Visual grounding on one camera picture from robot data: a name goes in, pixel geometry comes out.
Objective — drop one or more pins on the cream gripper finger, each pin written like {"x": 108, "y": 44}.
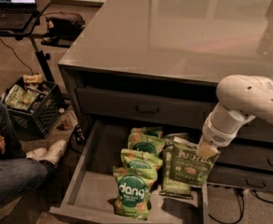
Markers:
{"x": 205, "y": 149}

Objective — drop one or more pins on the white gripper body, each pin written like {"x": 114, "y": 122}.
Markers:
{"x": 214, "y": 135}

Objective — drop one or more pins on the green Kettle jalapeno bag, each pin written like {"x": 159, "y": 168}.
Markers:
{"x": 187, "y": 166}

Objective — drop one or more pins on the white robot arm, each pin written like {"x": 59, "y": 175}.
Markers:
{"x": 241, "y": 99}

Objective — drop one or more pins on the back green Kettle chip bag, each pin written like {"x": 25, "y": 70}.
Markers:
{"x": 169, "y": 138}

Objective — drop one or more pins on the closed grey top drawer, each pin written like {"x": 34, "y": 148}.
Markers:
{"x": 143, "y": 107}

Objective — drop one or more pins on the back green Dang chip bag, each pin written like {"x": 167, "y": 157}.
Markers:
{"x": 152, "y": 131}

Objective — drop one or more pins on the green dang chip bag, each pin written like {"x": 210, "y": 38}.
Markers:
{"x": 152, "y": 131}
{"x": 146, "y": 143}
{"x": 134, "y": 191}
{"x": 140, "y": 160}

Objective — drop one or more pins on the right grey drawer stack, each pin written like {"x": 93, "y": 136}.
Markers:
{"x": 247, "y": 162}

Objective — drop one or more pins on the front green Dang chip bag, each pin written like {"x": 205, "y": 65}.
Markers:
{"x": 134, "y": 191}

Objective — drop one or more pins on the grey cabinet with counter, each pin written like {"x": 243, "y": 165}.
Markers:
{"x": 177, "y": 49}

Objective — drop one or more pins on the open grey middle drawer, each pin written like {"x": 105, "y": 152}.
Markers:
{"x": 92, "y": 191}

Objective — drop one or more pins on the tan snack bag in crate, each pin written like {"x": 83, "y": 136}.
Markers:
{"x": 32, "y": 79}

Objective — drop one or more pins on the dark bag on floor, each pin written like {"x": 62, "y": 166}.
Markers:
{"x": 63, "y": 28}

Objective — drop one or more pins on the green chip bag in crate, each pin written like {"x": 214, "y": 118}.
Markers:
{"x": 19, "y": 98}

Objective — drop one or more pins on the black power strip on floor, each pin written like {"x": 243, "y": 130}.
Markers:
{"x": 77, "y": 140}

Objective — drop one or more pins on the white sneaker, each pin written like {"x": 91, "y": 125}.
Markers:
{"x": 55, "y": 152}
{"x": 36, "y": 154}

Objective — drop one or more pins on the black plastic crate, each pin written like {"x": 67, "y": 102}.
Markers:
{"x": 43, "y": 114}

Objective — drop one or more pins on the person's leg in jeans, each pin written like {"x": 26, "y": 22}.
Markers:
{"x": 17, "y": 173}

